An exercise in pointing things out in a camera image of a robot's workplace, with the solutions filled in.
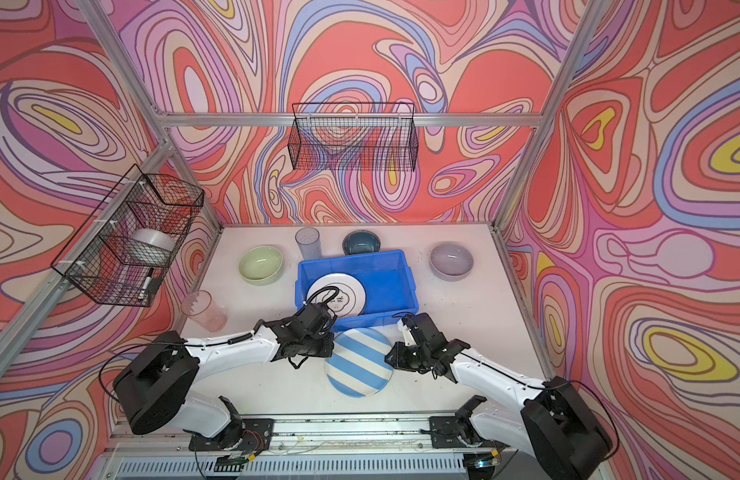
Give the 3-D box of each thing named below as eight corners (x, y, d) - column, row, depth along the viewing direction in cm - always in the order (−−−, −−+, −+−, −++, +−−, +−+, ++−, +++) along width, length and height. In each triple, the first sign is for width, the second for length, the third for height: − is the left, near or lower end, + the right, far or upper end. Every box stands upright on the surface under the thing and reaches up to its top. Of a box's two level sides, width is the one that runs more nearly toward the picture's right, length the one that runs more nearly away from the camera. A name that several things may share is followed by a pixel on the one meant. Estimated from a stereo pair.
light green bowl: (238, 287, 102) (232, 278, 98) (249, 254, 112) (245, 245, 108) (280, 287, 102) (276, 278, 98) (288, 254, 112) (284, 245, 108)
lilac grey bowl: (432, 283, 104) (435, 274, 100) (427, 251, 113) (429, 242, 109) (473, 283, 104) (477, 274, 100) (465, 251, 113) (468, 242, 109)
